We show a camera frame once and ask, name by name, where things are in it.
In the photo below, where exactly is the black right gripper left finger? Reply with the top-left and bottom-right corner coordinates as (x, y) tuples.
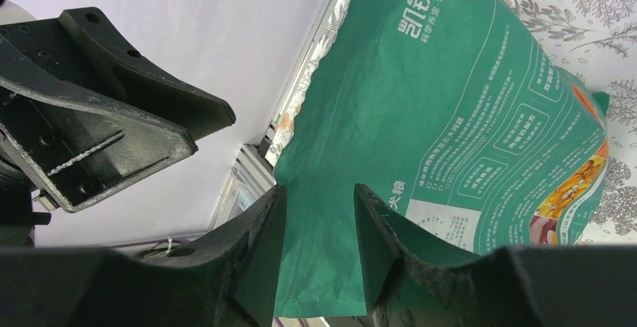
(1, 186), (286, 326)

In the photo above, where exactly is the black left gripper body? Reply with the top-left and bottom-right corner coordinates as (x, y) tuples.
(0, 14), (125, 246)

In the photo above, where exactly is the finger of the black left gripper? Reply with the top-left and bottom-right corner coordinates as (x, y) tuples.
(1, 38), (197, 213)
(59, 7), (236, 140)

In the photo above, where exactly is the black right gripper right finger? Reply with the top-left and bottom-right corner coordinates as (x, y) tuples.
(354, 184), (636, 326)

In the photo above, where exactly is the green dog food bag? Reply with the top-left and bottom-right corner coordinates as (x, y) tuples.
(274, 0), (608, 318)

